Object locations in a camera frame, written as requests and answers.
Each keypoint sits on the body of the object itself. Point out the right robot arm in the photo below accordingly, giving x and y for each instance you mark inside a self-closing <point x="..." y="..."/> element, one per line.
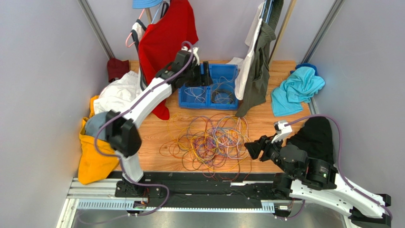
<point x="319" y="182"/>

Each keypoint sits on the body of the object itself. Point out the blue divided plastic bin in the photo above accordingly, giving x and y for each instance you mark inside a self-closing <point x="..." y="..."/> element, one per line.
<point x="219" y="96"/>

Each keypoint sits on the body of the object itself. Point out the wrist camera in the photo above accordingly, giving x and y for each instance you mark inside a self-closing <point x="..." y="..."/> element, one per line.
<point x="283" y="130"/>
<point x="195" y="51"/>

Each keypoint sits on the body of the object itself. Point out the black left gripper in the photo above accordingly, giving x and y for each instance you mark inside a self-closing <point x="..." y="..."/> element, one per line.
<point x="203" y="80"/>

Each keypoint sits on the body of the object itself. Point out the turquoise cloth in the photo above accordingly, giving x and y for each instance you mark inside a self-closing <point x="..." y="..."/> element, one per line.
<point x="298" y="88"/>

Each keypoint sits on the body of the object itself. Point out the metal corner rail left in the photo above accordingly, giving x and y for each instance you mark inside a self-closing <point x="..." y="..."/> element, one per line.
<point x="91" y="17"/>

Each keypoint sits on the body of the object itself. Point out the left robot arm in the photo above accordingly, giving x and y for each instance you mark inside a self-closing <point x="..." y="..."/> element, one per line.
<point x="121" y="128"/>

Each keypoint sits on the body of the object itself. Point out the pink hanger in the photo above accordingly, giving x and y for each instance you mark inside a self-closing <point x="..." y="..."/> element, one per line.
<point x="137" y="32"/>

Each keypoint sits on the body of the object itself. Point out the blue hat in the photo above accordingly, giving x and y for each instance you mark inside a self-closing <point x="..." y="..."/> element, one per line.
<point x="142" y="4"/>

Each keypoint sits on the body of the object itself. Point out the dark blue cloth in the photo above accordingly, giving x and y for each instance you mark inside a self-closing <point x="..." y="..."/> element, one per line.
<point x="306" y="65"/>

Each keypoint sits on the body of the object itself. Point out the red t-shirt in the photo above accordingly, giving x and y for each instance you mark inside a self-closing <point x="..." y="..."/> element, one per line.
<point x="162" y="40"/>

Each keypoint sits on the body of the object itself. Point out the dark red cloth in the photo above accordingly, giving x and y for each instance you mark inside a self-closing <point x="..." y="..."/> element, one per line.
<point x="116" y="69"/>

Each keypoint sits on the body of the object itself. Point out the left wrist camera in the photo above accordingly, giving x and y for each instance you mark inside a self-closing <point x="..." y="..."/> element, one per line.
<point x="195" y="51"/>

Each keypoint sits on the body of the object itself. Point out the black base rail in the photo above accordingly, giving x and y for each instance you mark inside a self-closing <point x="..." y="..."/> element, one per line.
<point x="184" y="191"/>

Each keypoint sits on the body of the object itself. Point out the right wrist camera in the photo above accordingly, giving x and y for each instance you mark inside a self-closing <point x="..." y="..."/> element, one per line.
<point x="283" y="130"/>

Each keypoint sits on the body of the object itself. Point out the metal corner rail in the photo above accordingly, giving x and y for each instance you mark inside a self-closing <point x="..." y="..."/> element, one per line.
<point x="91" y="17"/>
<point x="327" y="22"/>

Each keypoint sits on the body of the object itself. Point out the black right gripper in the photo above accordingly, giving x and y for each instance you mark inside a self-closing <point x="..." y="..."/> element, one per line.
<point x="262" y="149"/>

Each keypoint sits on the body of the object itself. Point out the white cloth with black trim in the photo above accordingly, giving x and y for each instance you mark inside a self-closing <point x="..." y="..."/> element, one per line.
<point x="120" y="93"/>

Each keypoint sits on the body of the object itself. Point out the grey-blue cloth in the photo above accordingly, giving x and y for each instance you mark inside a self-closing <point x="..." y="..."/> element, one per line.
<point x="95" y="123"/>

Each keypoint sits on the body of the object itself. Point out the metal corner rail right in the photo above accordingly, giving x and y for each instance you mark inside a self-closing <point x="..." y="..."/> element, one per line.
<point x="327" y="22"/>

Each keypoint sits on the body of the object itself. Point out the wooden pole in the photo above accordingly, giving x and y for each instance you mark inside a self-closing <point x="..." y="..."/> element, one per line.
<point x="285" y="22"/>

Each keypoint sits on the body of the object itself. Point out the olive green hanging garment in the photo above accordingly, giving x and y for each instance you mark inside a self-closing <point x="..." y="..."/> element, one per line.
<point x="258" y="78"/>

